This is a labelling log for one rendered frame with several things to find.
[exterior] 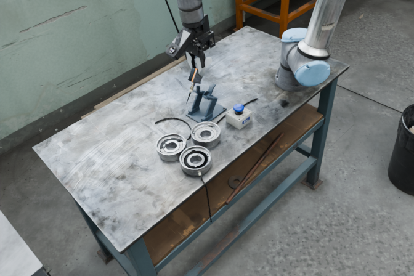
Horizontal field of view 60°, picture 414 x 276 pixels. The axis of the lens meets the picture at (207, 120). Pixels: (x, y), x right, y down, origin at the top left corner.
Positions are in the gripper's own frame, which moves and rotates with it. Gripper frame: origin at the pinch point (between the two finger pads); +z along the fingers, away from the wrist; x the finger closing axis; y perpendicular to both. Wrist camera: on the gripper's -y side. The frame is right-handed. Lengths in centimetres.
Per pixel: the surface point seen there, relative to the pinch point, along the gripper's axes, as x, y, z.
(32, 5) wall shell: 149, -1, 14
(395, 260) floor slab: -76, 38, 102
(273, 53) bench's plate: 6, 51, 23
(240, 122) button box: -16.7, 2.5, 16.8
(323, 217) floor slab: -39, 36, 102
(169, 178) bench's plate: -14.2, -30.2, 17.9
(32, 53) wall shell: 149, -15, 42
